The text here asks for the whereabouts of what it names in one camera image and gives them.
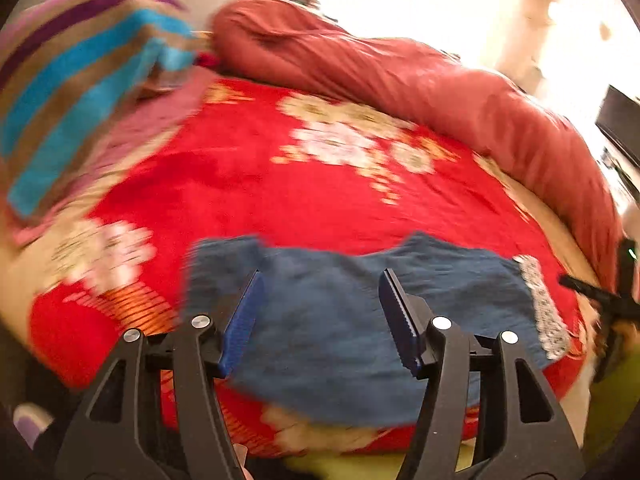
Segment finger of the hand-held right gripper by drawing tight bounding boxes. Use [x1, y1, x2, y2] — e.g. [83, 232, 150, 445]
[559, 274, 623, 311]
[594, 309, 627, 383]

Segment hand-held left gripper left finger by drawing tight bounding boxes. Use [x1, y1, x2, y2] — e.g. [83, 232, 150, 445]
[54, 270, 266, 480]

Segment striped towel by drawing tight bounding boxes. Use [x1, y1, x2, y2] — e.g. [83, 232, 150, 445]
[0, 0, 201, 221]

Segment black furniture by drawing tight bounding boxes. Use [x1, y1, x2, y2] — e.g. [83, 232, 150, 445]
[595, 85, 640, 161]

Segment blue denim pants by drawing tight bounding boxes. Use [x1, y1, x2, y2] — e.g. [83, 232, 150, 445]
[185, 231, 573, 426]

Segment red-orange quilt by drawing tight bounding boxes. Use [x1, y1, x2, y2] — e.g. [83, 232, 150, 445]
[210, 0, 626, 291]

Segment yellow-green cloth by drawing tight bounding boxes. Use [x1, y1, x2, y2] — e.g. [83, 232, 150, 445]
[280, 437, 481, 480]

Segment red floral blanket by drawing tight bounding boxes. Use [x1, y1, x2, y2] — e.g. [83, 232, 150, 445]
[10, 77, 601, 461]

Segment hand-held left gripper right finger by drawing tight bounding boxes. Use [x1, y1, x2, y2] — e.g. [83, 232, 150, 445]
[378, 269, 586, 480]

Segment white purple slipper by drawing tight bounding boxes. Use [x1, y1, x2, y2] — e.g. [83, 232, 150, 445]
[14, 404, 53, 448]

